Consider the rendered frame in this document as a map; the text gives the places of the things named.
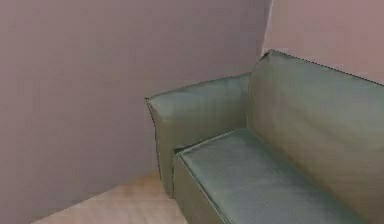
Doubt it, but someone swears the grey-green sofa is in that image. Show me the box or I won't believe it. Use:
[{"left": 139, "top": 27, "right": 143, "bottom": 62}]
[{"left": 144, "top": 49, "right": 384, "bottom": 224}]

